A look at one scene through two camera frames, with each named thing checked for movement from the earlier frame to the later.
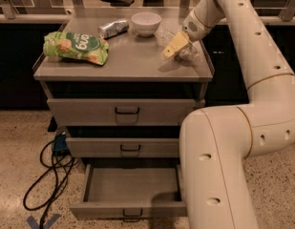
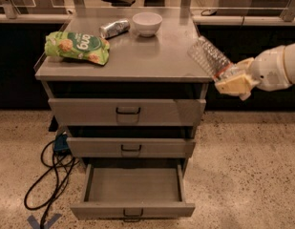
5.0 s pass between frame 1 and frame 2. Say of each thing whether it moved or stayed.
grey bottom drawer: stayed
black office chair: stayed
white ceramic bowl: stayed
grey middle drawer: stayed
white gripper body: moved
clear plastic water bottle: moved
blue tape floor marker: stayed
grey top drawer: stayed
